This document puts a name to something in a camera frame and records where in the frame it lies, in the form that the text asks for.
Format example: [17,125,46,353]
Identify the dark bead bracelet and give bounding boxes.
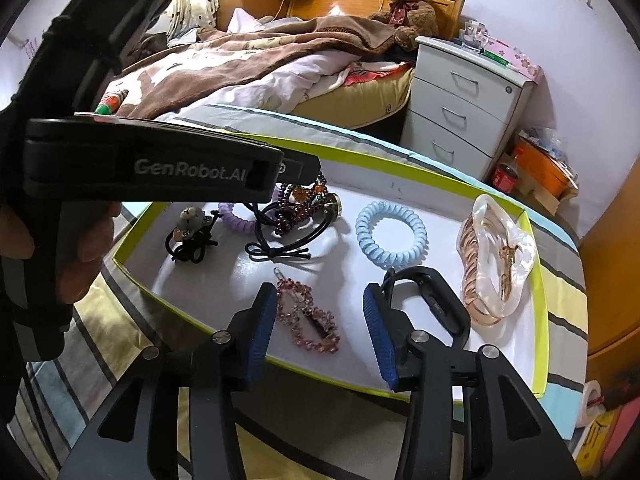
[272,172,346,236]

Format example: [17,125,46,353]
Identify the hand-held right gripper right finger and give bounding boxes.
[362,282,583,480]

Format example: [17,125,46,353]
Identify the yellow book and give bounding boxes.
[575,410,626,476]

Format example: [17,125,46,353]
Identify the red green plaid cloth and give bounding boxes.
[95,89,128,115]

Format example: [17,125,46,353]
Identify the orange box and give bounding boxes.
[510,137,578,201]

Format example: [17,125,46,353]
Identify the pearly rose gold claw clip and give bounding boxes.
[457,194,538,326]

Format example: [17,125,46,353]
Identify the black bow hair tie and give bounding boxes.
[245,205,341,263]

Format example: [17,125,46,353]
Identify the white floral duvet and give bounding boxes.
[155,52,361,123]

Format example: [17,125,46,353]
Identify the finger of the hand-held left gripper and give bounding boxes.
[277,152,322,187]

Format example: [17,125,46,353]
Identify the dotted curtain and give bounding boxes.
[165,0,221,41]

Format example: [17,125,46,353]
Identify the pink floral box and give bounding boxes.
[480,40,543,78]

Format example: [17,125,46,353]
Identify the light blue spiral hair tie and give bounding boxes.
[355,201,428,268]

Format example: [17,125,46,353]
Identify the person's left hand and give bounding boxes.
[0,197,123,363]

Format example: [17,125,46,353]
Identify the brown blanket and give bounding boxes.
[102,15,401,121]

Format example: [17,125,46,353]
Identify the wooden wardrobe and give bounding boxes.
[580,175,640,361]

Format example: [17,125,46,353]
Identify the brown teddy bear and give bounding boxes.
[369,0,440,52]

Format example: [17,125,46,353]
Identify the black wrist band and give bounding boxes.
[382,267,472,348]

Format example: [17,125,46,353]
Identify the red soda bottle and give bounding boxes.
[492,162,521,193]

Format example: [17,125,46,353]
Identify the clear glass items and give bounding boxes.
[460,20,493,51]

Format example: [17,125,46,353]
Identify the white drawer nightstand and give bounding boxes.
[400,35,543,183]

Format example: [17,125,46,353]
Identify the white pillow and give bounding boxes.
[227,8,276,31]

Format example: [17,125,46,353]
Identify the cartoon charm black hair tie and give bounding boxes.
[164,206,223,266]

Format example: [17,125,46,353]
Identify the wooden headboard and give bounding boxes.
[285,0,465,41]

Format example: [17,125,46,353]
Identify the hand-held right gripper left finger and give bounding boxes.
[57,282,278,480]

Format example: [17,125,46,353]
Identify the mustard bed sheet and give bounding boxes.
[290,67,416,128]

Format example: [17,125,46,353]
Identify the tape roll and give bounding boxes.
[582,380,608,423]

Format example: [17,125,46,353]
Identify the green cardboard box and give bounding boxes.
[111,132,550,401]

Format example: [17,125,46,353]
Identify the pink crystal hair clip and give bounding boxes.
[272,267,343,356]

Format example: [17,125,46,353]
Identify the purple spiral hair tie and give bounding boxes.
[218,201,258,235]

